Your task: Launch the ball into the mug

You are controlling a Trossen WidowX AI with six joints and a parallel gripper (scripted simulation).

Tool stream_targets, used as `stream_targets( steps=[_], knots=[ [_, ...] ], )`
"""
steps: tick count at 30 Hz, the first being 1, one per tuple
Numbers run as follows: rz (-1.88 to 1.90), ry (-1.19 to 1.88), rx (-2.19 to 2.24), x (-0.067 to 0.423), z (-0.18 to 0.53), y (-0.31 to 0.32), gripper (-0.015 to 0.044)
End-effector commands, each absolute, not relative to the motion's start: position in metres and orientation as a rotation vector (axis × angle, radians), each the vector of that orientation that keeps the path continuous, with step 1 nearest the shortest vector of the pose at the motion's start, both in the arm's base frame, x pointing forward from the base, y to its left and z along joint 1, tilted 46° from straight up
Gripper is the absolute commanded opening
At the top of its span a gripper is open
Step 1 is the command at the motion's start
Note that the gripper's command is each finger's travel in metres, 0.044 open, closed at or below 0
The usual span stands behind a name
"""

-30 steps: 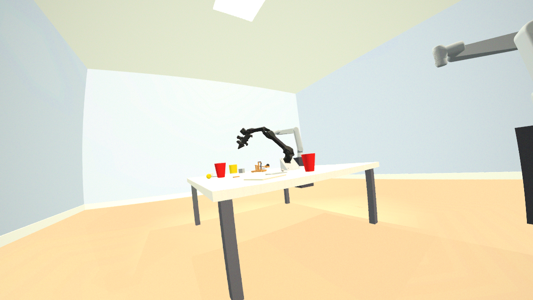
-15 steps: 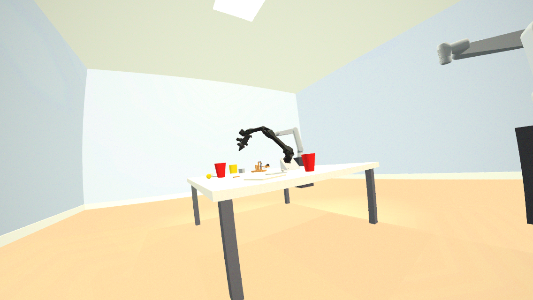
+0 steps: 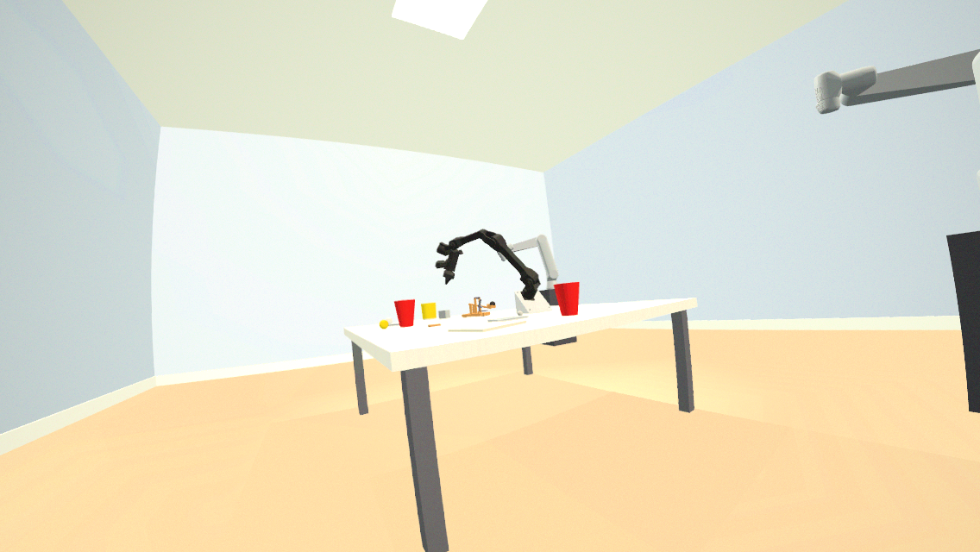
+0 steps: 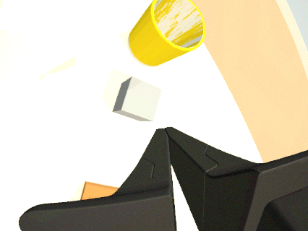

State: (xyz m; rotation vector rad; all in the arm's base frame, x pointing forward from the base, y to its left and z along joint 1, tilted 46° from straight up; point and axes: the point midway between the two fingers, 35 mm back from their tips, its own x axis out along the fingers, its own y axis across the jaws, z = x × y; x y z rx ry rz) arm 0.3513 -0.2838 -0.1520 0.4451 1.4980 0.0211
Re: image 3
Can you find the yellow cup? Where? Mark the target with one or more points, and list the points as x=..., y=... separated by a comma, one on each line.
x=429, y=311

